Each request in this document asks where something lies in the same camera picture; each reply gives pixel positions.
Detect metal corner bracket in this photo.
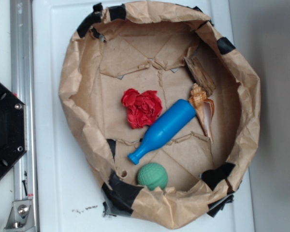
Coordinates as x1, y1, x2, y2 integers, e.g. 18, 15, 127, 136
4, 200, 35, 232

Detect orange spiral seashell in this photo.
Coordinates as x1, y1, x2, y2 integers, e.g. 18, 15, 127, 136
188, 83, 215, 143

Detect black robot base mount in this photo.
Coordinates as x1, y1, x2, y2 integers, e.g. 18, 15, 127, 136
0, 83, 26, 180

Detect green dimpled rubber ball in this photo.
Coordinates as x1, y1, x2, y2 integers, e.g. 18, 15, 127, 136
137, 163, 168, 190

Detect brown paper-lined bin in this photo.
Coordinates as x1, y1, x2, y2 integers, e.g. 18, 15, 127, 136
59, 1, 261, 229

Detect blue plastic bottle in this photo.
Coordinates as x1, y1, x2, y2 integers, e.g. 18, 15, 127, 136
128, 99, 196, 165

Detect red crumpled paper ball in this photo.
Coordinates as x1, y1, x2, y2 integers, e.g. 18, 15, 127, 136
121, 88, 162, 129

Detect aluminium extrusion rail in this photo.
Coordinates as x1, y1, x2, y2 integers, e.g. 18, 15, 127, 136
10, 0, 40, 232

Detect small wooden block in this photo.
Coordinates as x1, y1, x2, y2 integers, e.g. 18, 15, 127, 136
184, 57, 216, 97

